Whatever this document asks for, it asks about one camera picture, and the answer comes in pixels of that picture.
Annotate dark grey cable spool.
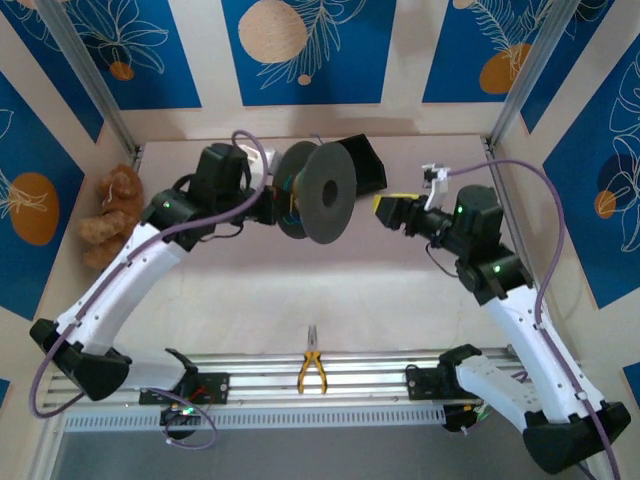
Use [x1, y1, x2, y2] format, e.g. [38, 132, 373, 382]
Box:
[273, 140, 359, 245]

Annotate black two-compartment bin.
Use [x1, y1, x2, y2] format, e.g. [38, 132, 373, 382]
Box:
[339, 133, 389, 197]

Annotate brown teddy bear plush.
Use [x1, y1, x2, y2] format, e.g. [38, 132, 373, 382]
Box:
[77, 164, 147, 270]

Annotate black controller box with LED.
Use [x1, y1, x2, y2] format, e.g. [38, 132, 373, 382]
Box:
[442, 402, 484, 434]
[159, 404, 201, 441]

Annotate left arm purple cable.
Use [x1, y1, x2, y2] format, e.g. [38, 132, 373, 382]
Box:
[30, 129, 271, 449]

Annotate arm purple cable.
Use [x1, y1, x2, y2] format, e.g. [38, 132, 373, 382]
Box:
[449, 159, 619, 480]
[30, 129, 271, 449]

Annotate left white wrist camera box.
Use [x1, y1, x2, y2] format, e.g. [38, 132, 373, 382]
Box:
[237, 143, 277, 182]

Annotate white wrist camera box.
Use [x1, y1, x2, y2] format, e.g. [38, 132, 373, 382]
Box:
[237, 143, 277, 182]
[421, 162, 461, 212]

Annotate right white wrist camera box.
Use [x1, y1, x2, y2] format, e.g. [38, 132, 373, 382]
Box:
[421, 162, 461, 212]

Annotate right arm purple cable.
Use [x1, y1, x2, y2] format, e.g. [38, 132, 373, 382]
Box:
[449, 159, 619, 480]

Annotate aluminium frame post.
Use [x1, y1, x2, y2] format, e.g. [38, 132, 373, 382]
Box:
[37, 0, 141, 156]
[487, 0, 584, 151]

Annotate aluminium mounting rail beam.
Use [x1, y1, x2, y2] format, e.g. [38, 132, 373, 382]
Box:
[42, 349, 594, 414]

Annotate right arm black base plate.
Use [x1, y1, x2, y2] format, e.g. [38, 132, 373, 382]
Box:
[405, 364, 497, 401]

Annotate yellow-handled pliers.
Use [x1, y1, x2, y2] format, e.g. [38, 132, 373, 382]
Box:
[298, 324, 329, 395]

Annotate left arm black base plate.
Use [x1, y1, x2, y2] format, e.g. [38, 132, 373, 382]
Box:
[138, 372, 231, 406]

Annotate white slotted cable duct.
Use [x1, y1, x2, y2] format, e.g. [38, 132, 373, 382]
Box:
[63, 405, 446, 432]

